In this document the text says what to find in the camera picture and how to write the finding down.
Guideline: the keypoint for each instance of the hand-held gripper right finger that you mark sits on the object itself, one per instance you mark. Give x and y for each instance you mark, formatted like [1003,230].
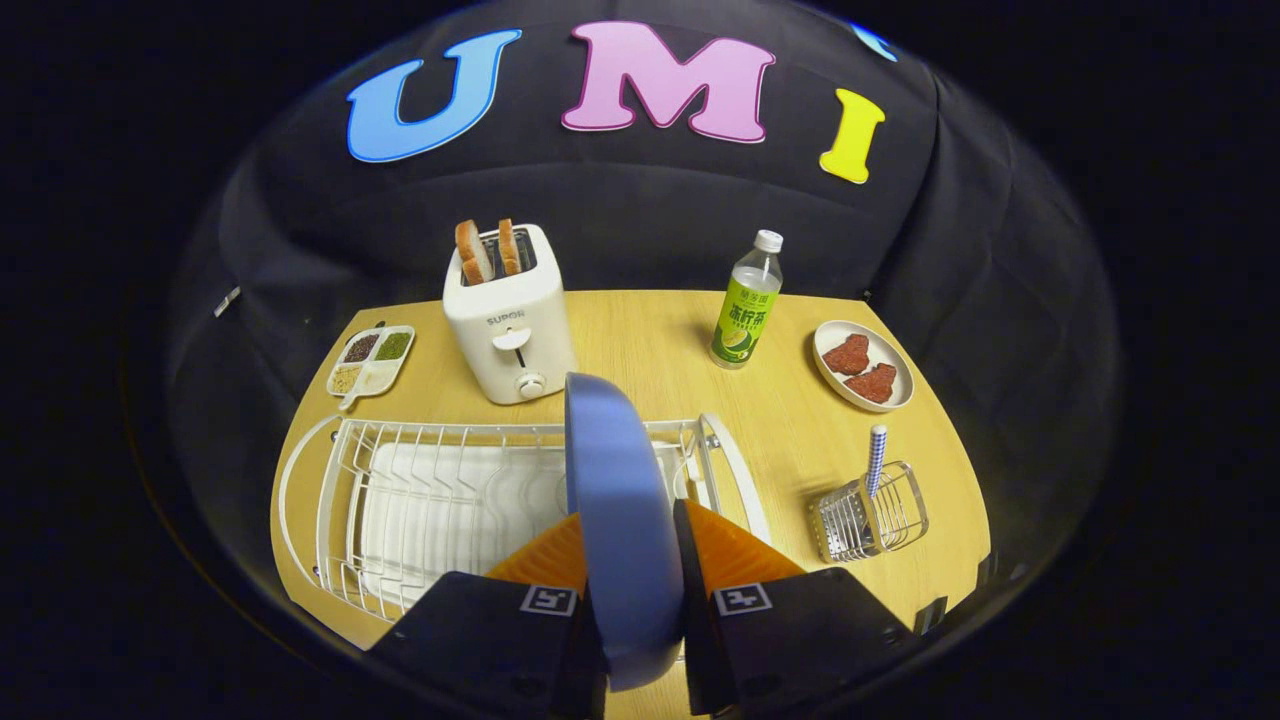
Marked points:
[690,560]

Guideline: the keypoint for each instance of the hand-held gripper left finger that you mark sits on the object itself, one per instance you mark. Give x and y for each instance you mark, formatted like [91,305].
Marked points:
[500,640]

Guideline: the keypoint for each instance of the blue plate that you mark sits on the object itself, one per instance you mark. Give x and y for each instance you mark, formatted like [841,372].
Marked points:
[620,520]

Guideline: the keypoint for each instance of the cream round dish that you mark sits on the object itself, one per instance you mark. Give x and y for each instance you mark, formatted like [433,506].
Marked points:
[893,350]

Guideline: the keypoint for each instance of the black table clamp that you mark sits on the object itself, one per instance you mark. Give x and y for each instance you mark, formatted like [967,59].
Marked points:
[930,614]
[985,568]

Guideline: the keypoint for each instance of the green label drink bottle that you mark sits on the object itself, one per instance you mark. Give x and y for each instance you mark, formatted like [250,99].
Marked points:
[745,320]

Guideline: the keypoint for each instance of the red meat slice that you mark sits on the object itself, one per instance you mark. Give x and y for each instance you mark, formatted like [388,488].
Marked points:
[872,384]
[848,355]

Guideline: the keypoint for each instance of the white toaster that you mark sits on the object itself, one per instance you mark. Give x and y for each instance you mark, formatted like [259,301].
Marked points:
[510,350]

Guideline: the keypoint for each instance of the white divided seasoning tray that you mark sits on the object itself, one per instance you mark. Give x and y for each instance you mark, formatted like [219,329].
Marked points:
[372,378]

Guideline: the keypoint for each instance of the toasted bread slice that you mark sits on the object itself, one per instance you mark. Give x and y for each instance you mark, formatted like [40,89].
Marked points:
[509,248]
[472,255]

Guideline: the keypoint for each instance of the black backdrop cloth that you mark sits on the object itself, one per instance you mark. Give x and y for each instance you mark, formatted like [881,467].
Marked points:
[620,190]

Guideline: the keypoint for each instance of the silver cloth clip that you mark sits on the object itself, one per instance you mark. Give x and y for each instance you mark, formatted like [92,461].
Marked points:
[227,301]

